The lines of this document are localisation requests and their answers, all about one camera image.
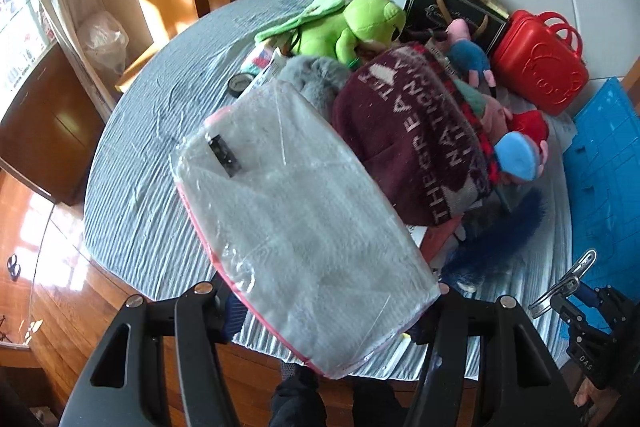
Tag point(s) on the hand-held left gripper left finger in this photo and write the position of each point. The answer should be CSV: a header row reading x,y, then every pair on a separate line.
x,y
200,309

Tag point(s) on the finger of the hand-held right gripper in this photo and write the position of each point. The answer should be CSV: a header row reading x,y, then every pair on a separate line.
x,y
585,263
550,299

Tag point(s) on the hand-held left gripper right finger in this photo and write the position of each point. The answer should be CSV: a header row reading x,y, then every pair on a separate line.
x,y
452,324

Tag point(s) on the blue plastic crate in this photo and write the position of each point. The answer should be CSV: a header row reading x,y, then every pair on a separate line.
x,y
607,177

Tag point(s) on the grey fleece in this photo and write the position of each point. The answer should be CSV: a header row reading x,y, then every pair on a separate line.
x,y
300,227

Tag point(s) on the pig plush with red dress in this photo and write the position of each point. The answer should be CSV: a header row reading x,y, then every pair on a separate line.
x,y
530,127

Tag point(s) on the maroon knit beanie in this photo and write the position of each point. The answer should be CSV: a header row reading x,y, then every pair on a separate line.
x,y
410,127

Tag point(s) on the person's right hand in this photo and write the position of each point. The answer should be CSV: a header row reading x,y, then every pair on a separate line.
x,y
587,393

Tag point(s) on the blue furry tail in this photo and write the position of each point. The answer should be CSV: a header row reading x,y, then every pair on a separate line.
x,y
495,242

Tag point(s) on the pink box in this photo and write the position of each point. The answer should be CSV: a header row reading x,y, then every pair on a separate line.
x,y
440,239

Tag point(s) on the person's dark clothing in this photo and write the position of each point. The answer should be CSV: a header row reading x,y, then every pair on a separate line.
x,y
300,399

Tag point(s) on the pig plush with teal dress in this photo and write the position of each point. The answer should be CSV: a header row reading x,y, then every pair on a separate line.
x,y
482,107

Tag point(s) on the red toy suitcase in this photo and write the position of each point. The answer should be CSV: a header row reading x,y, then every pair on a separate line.
x,y
537,62

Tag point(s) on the black tape roll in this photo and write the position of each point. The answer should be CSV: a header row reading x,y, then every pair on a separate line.
x,y
240,84

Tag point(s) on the pig plush with blue body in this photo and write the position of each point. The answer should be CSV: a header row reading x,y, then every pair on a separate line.
x,y
467,57

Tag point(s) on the wooden cabinet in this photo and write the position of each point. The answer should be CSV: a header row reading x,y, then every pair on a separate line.
x,y
45,127

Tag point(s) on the green and white medicine box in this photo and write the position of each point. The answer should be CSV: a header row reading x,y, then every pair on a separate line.
x,y
260,62

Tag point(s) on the grey furry plush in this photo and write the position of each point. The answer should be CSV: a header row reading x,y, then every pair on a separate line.
x,y
312,77

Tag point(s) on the yellow flat box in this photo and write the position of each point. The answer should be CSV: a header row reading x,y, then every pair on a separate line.
x,y
494,4

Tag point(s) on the clear plastic bag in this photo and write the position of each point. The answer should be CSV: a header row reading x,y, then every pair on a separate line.
x,y
105,44

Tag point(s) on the black gift box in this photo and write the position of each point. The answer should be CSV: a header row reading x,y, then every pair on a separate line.
x,y
430,9

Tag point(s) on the green frog plush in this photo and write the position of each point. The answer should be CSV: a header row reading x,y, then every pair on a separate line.
x,y
365,24

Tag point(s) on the light green cloth pouch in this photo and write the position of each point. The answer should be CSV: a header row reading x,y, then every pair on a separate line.
x,y
310,14

